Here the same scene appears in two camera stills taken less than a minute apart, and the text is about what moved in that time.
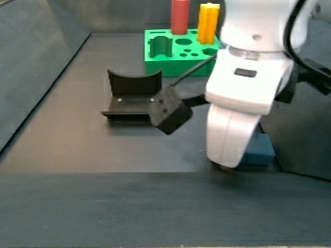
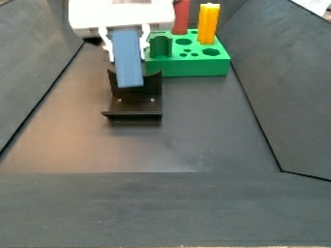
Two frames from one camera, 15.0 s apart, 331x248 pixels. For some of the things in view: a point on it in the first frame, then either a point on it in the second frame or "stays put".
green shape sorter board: x=176 y=54 stays put
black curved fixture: x=131 y=94 stays put
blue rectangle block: x=259 y=152 -> x=125 y=39
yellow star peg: x=207 y=22 stays put
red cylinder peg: x=180 y=16 stays put
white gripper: x=244 y=84 -> x=103 y=14
